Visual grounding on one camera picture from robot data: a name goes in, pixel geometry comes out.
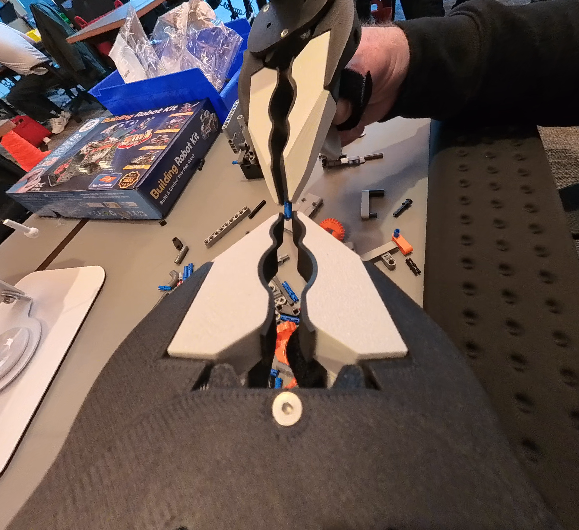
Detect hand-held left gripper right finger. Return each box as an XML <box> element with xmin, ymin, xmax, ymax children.
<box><xmin>292</xmin><ymin>214</ymin><xmax>409</xmax><ymax>379</ymax></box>

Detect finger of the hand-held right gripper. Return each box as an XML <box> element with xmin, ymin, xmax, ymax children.
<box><xmin>249</xmin><ymin>66</ymin><xmax>288</xmax><ymax>205</ymax></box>
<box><xmin>285</xmin><ymin>31</ymin><xmax>338</xmax><ymax>204</ymax></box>

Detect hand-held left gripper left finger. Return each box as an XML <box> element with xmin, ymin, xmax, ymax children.
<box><xmin>167</xmin><ymin>214</ymin><xmax>285</xmax><ymax>379</ymax></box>

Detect pile of small building parts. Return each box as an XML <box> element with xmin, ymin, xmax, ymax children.
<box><xmin>157</xmin><ymin>253</ymin><xmax>303</xmax><ymax>389</ymax></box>

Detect orange toothed gear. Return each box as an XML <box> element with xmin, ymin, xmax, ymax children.
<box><xmin>320</xmin><ymin>219</ymin><xmax>346</xmax><ymax>243</ymax></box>

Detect person's right forearm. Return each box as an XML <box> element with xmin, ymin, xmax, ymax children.
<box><xmin>380</xmin><ymin>0</ymin><xmax>579</xmax><ymax>128</ymax></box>

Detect person's right hand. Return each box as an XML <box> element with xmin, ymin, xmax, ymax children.
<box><xmin>337</xmin><ymin>23</ymin><xmax>412</xmax><ymax>147</ymax></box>

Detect grey partly built model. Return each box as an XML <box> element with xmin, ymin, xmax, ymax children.
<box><xmin>222</xmin><ymin>99</ymin><xmax>263</xmax><ymax>180</ymax></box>

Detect black axle with connectors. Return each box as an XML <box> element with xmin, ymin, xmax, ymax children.
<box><xmin>320</xmin><ymin>153</ymin><xmax>384</xmax><ymax>169</ymax></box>

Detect long grey holed beam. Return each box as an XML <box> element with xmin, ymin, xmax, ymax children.
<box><xmin>204</xmin><ymin>206</ymin><xmax>251</xmax><ymax>248</ymax></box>

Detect grey rectangular panel piece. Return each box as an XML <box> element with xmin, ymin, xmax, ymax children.
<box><xmin>293</xmin><ymin>193</ymin><xmax>324</xmax><ymax>218</ymax></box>

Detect blue plastic bin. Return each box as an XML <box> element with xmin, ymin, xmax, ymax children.
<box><xmin>88</xmin><ymin>18</ymin><xmax>252</xmax><ymax>123</ymax></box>

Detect clear plastic bags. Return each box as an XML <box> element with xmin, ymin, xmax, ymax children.
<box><xmin>109</xmin><ymin>0</ymin><xmax>245</xmax><ymax>91</ymax></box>

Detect blue robot kit box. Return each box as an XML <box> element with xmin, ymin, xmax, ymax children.
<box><xmin>7</xmin><ymin>97</ymin><xmax>221</xmax><ymax>220</ymax></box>

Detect white book stand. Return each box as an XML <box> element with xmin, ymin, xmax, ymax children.
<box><xmin>0</xmin><ymin>219</ymin><xmax>106</xmax><ymax>472</ymax></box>

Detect wooden background desk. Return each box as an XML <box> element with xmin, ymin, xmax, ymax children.
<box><xmin>68</xmin><ymin>0</ymin><xmax>236</xmax><ymax>44</ymax></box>

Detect black office chair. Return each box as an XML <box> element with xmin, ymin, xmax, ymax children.
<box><xmin>29</xmin><ymin>0</ymin><xmax>114</xmax><ymax>110</ymax></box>

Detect red bag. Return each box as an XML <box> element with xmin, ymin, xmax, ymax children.
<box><xmin>0</xmin><ymin>116</ymin><xmax>52</xmax><ymax>168</ymax></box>

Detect grey bracket frame piece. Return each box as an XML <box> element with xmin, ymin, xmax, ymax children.
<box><xmin>361</xmin><ymin>189</ymin><xmax>385</xmax><ymax>219</ymax></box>

